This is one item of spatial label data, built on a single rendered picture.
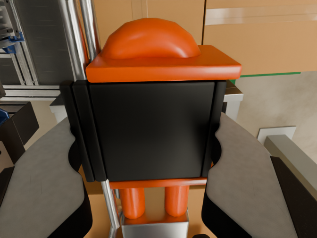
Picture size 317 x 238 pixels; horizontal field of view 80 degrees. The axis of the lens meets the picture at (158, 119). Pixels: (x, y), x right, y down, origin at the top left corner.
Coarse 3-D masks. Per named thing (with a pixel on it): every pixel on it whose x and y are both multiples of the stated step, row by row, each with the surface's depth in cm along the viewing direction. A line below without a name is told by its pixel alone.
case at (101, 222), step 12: (84, 180) 46; (96, 192) 43; (192, 192) 44; (96, 204) 44; (120, 204) 45; (192, 204) 46; (96, 216) 46; (108, 216) 47; (192, 216) 49; (96, 228) 49; (108, 228) 49; (120, 228) 50; (192, 228) 52; (204, 228) 52
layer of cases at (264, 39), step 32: (96, 0) 57; (128, 0) 58; (160, 0) 58; (192, 0) 59; (224, 0) 59; (256, 0) 60; (288, 0) 60; (192, 32) 64; (224, 32) 64; (256, 32) 65; (288, 32) 65; (256, 64) 71; (288, 64) 71
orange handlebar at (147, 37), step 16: (128, 32) 9; (144, 32) 9; (160, 32) 9; (176, 32) 10; (112, 48) 10; (128, 48) 10; (144, 48) 10; (160, 48) 10; (176, 48) 10; (192, 48) 10; (128, 192) 15; (176, 192) 16; (128, 208) 16; (144, 208) 18; (176, 208) 17
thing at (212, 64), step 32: (96, 64) 9; (128, 64) 9; (160, 64) 9; (192, 64) 9; (224, 64) 9; (96, 96) 9; (128, 96) 9; (160, 96) 10; (192, 96) 10; (224, 96) 10; (128, 128) 10; (160, 128) 10; (192, 128) 11; (128, 160) 12; (160, 160) 12; (192, 160) 12
